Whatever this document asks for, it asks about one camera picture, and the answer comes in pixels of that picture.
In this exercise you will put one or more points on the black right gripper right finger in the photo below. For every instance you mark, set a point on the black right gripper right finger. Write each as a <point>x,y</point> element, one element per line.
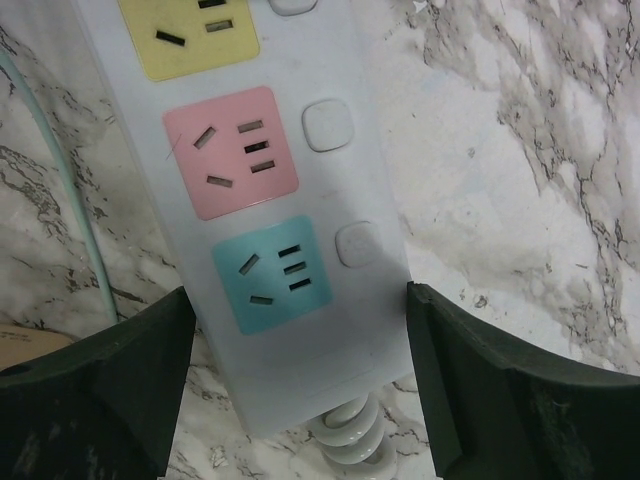
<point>498,407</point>

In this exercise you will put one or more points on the white power strip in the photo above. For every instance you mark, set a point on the white power strip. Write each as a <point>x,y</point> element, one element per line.
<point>253,128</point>

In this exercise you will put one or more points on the beige cube socket adapter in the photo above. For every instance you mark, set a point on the beige cube socket adapter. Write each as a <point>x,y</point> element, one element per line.
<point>21,344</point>

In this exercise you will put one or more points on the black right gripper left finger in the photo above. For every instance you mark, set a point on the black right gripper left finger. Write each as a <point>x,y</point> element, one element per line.
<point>105,407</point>

